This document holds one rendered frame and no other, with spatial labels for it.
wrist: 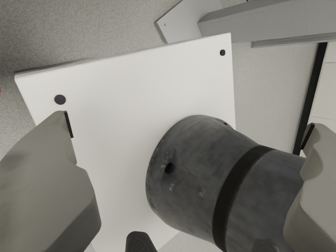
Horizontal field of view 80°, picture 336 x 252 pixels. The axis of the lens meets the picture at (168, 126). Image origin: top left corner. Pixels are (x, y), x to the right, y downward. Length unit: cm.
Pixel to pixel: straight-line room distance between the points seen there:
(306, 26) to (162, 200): 98
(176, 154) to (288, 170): 10
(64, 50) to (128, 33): 33
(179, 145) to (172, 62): 9
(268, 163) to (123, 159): 14
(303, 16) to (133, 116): 94
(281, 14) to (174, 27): 53
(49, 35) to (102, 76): 85
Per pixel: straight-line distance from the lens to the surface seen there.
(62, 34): 105
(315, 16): 106
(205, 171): 20
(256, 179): 18
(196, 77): 26
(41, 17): 104
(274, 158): 20
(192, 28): 135
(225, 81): 30
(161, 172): 22
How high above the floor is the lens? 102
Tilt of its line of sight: 51 degrees down
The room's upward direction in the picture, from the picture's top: 111 degrees clockwise
